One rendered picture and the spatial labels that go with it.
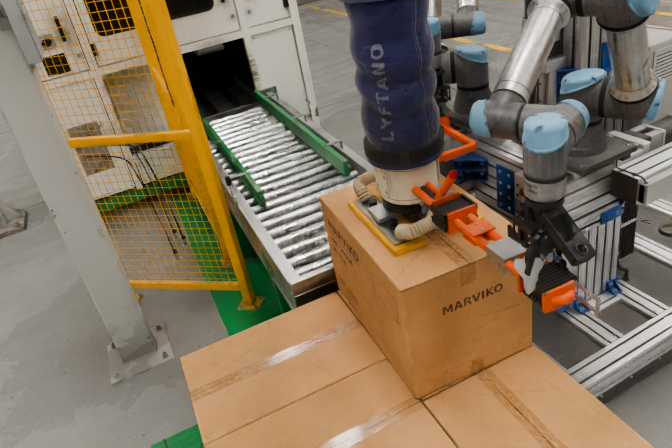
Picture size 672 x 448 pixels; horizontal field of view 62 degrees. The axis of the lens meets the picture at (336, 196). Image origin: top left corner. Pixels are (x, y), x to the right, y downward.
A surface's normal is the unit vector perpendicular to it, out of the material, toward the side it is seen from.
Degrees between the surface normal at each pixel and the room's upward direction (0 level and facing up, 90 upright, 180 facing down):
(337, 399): 0
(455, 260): 0
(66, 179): 90
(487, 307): 90
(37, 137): 90
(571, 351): 0
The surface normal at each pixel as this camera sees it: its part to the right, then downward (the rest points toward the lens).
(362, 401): -0.17, -0.86
